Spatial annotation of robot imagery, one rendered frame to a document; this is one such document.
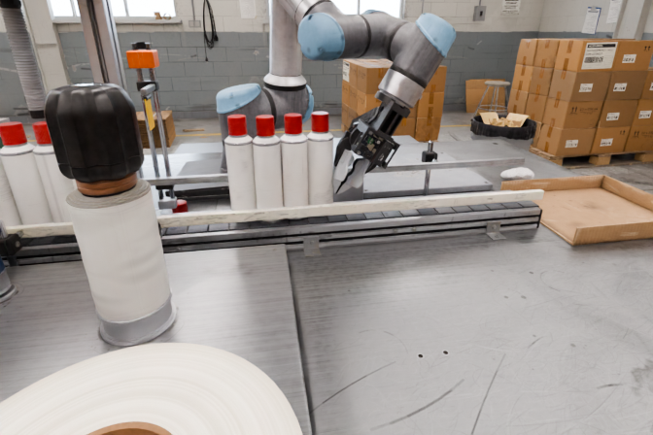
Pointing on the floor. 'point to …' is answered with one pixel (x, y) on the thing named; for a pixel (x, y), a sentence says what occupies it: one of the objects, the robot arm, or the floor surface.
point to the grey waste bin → (506, 141)
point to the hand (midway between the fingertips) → (338, 185)
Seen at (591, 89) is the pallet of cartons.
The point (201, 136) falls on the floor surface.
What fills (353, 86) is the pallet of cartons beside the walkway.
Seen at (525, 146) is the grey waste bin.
